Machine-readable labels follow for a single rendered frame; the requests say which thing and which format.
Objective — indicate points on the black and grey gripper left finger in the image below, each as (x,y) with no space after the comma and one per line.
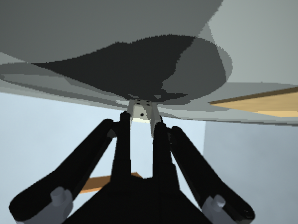
(50,200)

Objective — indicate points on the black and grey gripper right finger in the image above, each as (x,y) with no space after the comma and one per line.
(218,202)

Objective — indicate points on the tan rectangular mat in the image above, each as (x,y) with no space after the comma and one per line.
(281,103)

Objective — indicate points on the white die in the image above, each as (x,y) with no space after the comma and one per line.
(142,111)

